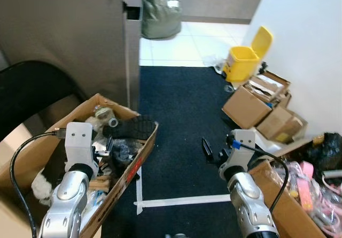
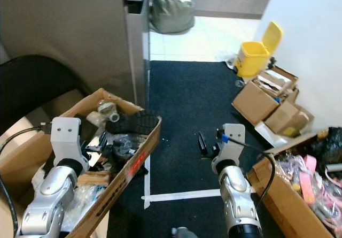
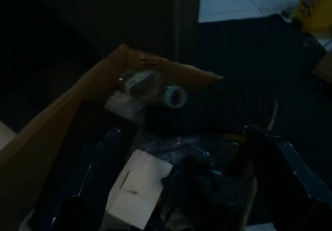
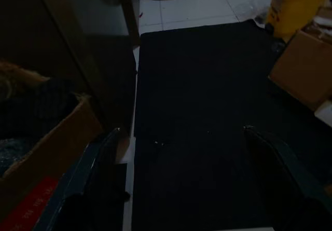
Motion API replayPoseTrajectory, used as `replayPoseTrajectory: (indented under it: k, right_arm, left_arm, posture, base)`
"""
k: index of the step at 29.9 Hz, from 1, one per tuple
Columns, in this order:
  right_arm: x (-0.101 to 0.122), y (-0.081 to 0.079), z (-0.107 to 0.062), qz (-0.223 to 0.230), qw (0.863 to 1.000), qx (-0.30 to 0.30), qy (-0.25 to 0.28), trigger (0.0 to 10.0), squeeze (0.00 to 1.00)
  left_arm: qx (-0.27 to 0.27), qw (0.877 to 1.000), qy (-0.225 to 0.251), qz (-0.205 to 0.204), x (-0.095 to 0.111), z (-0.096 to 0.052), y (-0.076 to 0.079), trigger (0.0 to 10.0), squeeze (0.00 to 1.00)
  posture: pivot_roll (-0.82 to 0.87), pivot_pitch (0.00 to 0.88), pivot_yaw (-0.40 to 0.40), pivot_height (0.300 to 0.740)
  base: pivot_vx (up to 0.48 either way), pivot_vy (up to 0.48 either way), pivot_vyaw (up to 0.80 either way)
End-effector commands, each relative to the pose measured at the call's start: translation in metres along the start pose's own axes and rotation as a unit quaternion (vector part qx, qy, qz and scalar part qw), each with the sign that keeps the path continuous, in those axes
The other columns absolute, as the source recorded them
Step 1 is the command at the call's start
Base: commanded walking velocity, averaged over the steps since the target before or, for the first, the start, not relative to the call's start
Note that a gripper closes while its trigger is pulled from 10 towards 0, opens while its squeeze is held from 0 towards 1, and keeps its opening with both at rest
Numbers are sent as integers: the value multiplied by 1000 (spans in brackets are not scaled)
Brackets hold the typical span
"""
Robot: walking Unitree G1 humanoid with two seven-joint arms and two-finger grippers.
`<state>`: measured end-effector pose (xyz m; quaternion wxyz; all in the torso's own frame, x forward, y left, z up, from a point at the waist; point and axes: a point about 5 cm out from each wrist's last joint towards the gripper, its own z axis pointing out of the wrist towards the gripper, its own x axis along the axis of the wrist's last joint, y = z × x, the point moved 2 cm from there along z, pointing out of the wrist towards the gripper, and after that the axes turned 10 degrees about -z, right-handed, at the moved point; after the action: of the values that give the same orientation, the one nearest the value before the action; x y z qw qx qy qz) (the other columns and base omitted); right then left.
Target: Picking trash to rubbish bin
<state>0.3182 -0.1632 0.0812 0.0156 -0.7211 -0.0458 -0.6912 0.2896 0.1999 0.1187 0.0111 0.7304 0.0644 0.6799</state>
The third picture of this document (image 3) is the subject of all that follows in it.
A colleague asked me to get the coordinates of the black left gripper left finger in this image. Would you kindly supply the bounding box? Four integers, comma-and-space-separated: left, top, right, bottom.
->
49, 127, 122, 231

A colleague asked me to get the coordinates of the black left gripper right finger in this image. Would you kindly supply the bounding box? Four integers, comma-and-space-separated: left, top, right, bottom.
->
245, 124, 332, 231

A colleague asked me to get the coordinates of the yellow bin with lid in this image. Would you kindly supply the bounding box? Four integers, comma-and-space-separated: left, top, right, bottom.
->
290, 0, 332, 33

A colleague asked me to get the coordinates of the white carton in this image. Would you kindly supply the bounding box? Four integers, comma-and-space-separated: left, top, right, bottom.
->
100, 149, 174, 230

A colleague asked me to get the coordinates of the cardboard box with red label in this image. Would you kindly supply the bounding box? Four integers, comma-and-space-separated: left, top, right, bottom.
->
0, 43, 278, 231

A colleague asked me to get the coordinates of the black knit cloth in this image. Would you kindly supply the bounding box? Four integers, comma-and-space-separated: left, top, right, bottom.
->
144, 77, 275, 138

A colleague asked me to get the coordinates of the shiny black plastic film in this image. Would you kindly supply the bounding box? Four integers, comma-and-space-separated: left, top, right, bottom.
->
129, 134, 250, 180

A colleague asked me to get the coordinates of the black floor mat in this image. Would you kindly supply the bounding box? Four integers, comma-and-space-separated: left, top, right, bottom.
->
194, 12, 332, 138

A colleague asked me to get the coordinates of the pale blue tape roll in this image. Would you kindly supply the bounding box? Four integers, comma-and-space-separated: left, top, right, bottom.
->
162, 85, 188, 110

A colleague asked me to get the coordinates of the clear crumpled plastic bottle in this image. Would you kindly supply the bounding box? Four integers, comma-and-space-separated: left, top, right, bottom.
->
119, 69, 167, 101

